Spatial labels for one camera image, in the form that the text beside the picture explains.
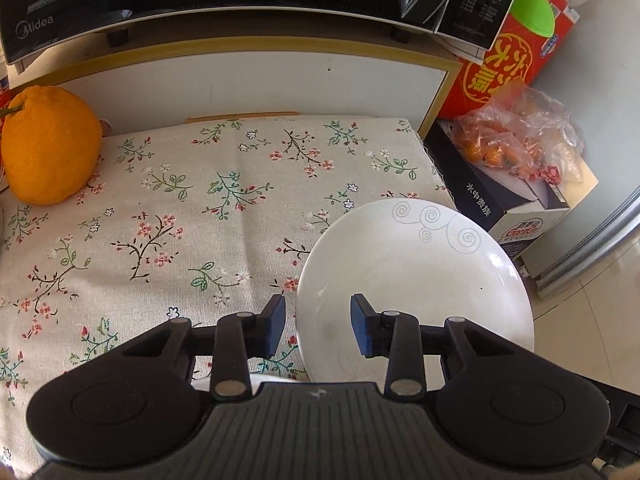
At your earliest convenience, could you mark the white swirl plate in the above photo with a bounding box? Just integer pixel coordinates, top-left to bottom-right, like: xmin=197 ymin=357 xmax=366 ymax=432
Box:
xmin=295 ymin=198 xmax=535 ymax=385

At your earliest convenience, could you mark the white deep bowl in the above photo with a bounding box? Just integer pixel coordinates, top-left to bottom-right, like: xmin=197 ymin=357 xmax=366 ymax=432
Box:
xmin=214 ymin=373 xmax=295 ymax=398

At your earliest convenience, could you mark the floral tablecloth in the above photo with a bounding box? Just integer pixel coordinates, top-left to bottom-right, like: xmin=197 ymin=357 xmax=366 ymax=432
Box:
xmin=1 ymin=116 xmax=451 ymax=478

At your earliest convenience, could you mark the black white Ganten carton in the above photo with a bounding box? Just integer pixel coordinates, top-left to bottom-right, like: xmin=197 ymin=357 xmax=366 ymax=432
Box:
xmin=424 ymin=120 xmax=598 ymax=259

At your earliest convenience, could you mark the plastic bag of small oranges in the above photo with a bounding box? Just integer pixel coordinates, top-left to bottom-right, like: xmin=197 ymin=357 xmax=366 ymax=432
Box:
xmin=450 ymin=79 xmax=585 ymax=185

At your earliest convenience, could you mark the white gold-trimmed cabinet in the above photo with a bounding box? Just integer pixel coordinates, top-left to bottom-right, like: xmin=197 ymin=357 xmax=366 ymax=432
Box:
xmin=10 ymin=36 xmax=460 ymax=134

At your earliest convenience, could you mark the large orange citrus on table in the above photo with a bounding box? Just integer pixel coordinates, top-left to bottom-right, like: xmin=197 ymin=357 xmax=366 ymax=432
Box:
xmin=1 ymin=86 xmax=102 ymax=206

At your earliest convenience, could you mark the silver refrigerator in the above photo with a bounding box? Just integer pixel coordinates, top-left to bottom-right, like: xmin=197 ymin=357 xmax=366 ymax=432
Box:
xmin=522 ymin=0 xmax=639 ymax=298

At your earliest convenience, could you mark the red gift box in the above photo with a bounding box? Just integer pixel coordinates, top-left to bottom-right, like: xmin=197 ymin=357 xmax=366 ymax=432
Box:
xmin=438 ymin=0 xmax=578 ymax=120

